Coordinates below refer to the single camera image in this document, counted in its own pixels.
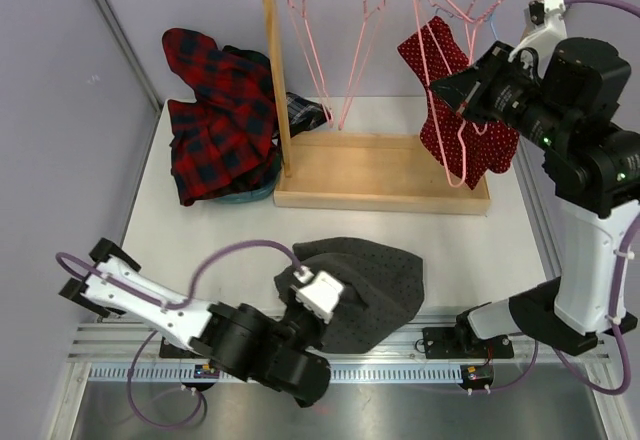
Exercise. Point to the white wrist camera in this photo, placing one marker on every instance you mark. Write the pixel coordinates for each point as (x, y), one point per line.
(546, 28)
(319, 293)

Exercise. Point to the left black mount plate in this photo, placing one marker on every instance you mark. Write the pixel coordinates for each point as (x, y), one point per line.
(175, 350)

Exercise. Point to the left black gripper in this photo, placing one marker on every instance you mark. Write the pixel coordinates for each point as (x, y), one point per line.
(320, 326)

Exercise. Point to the green plaid skirt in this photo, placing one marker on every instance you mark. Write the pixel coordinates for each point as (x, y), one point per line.
(256, 115)

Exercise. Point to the right black mount plate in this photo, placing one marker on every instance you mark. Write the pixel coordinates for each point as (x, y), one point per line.
(461, 343)

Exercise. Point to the black mount plate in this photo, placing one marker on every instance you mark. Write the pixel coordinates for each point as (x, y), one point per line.
(175, 350)
(461, 343)

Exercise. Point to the wooden clothes rack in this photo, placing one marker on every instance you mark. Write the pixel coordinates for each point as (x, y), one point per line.
(362, 171)

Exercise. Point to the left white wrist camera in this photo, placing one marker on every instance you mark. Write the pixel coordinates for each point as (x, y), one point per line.
(319, 293)

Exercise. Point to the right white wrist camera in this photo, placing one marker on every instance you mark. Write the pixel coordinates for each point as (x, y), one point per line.
(546, 28)

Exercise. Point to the pink hanger of green skirt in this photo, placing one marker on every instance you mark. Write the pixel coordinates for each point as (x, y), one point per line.
(302, 28)

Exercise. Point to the pink hanger pair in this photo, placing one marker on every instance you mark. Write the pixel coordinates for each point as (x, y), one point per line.
(371, 20)

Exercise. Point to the pink wire hanger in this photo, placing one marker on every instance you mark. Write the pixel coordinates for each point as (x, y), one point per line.
(472, 25)

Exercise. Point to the red polka dot skirt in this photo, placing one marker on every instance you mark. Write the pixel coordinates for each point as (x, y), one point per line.
(466, 152)

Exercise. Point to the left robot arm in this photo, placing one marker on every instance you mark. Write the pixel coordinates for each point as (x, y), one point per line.
(113, 281)

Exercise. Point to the blue plastic basin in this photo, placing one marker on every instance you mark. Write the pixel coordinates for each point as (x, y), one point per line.
(257, 194)

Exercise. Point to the grey dotted skirt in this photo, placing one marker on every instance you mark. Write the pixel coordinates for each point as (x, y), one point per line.
(384, 290)

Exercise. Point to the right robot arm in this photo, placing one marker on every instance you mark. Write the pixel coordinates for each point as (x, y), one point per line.
(567, 112)

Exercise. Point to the red plaid skirt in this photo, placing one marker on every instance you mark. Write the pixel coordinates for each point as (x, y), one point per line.
(208, 150)

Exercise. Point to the navy white plaid skirt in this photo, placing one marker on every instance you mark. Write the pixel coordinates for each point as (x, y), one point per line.
(303, 114)

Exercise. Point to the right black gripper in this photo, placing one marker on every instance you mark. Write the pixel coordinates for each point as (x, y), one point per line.
(473, 87)

